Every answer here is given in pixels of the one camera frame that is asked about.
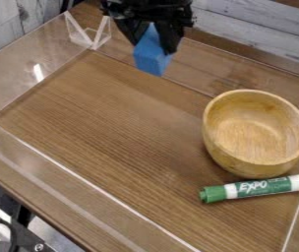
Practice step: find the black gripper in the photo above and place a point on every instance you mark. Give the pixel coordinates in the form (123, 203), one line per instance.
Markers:
(133, 14)

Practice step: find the clear acrylic tray wall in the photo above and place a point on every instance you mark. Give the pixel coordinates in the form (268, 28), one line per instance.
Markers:
(87, 213)

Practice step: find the brown wooden bowl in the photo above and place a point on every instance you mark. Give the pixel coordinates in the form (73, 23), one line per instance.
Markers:
(250, 130)

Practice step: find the green Expo marker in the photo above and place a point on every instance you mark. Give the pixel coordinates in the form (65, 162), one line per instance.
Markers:
(248, 189)

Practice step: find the blue rectangular block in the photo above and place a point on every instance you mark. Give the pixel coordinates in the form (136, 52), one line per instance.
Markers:
(151, 60)

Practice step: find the clear acrylic corner bracket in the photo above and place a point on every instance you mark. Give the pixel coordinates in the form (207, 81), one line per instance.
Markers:
(88, 37)

